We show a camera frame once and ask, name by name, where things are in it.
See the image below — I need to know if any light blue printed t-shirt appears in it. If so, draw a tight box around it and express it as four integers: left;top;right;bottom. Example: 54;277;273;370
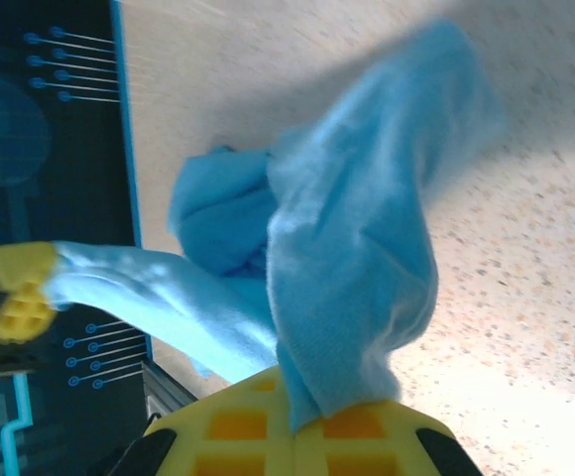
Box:
47;18;510;432

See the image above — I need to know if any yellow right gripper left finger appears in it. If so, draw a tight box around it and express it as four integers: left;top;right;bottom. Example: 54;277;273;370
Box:
141;367;297;476

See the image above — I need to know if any aluminium table side rail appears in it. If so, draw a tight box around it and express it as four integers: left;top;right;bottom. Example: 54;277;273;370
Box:
141;360;202;417

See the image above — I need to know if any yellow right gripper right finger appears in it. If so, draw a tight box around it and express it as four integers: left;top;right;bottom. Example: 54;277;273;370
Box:
293;400;456;476

